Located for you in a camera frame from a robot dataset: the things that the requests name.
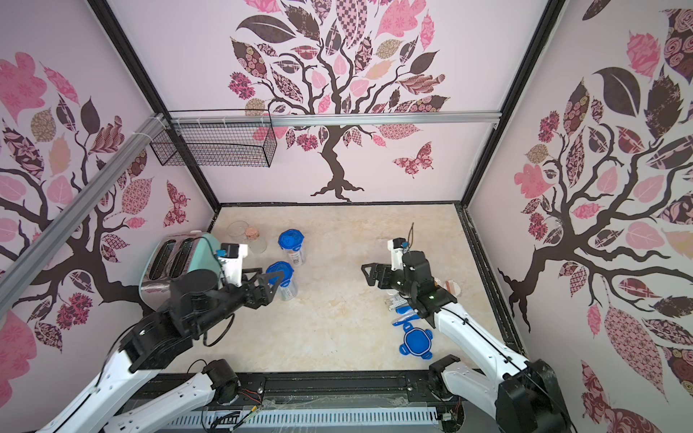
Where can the black wire basket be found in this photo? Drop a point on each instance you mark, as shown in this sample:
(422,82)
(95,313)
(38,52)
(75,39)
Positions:
(217,138)

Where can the blue lid container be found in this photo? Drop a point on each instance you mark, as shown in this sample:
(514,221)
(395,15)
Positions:
(284,273)
(291,242)

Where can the black base frame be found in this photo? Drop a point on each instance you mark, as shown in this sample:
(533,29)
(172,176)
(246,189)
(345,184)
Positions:
(319,390)

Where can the left aluminium rail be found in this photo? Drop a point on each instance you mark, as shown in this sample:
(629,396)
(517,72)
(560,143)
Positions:
(24,270)

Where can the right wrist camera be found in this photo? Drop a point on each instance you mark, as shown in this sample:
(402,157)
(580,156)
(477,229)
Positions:
(398,247)

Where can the white slotted cable duct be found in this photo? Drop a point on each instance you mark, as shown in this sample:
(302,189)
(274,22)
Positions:
(294,419)

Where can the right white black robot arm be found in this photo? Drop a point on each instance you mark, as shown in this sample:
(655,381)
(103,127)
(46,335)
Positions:
(521,396)

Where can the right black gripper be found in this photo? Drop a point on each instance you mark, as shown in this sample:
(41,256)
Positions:
(384,273)

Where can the mint chrome toaster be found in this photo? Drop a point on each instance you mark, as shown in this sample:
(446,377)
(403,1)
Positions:
(174,257)

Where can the back aluminium rail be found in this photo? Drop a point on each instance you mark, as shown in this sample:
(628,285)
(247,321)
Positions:
(451,117)

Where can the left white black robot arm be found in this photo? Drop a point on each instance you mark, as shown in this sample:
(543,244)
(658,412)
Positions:
(198,302)

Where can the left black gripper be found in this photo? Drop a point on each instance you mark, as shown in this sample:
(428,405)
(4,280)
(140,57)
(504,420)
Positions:
(257,299)

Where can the small bottle cork lid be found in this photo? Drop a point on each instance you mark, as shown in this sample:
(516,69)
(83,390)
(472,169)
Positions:
(255,240)

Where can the clear glass tumbler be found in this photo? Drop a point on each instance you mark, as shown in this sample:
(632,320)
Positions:
(237,232)

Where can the blue toothbrush case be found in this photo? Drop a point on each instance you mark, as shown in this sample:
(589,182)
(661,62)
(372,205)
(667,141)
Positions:
(404,314)

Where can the detached blue container lid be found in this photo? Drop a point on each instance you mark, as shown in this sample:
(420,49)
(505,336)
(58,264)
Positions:
(416,342)

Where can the aluminium rail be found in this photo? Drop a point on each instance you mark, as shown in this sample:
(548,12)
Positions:
(24,270)
(451,117)

